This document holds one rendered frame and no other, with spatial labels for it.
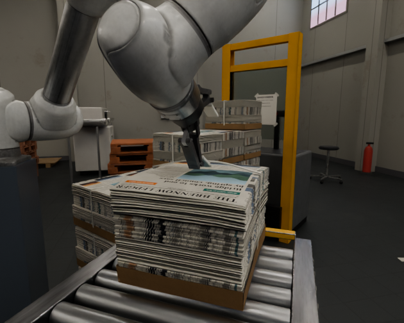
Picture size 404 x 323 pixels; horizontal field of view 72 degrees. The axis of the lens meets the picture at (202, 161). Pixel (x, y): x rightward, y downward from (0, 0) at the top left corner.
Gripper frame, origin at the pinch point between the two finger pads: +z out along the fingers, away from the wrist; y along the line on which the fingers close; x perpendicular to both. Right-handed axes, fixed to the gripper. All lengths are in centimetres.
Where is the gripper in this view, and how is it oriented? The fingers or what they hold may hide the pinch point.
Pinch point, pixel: (208, 138)
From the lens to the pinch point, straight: 72.6
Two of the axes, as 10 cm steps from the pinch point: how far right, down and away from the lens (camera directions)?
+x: 9.4, 0.6, -3.3
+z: 3.0, 2.8, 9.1
